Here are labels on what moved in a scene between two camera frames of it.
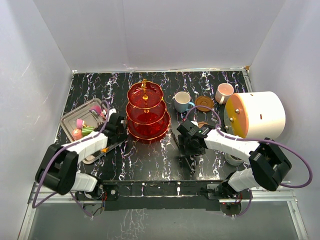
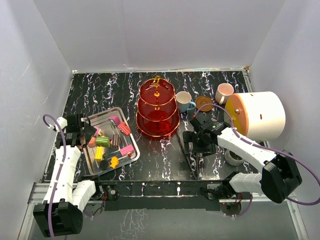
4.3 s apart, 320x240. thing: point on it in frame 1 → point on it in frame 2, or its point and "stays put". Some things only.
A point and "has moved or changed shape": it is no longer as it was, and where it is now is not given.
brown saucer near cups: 203,102 stays put
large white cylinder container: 255,115 stays put
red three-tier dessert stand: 145,110 has moved or changed shape
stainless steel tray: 69,123 has moved or changed shape
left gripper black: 123,137 → 89,131
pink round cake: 77,134 has moved or changed shape
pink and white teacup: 224,91 stays put
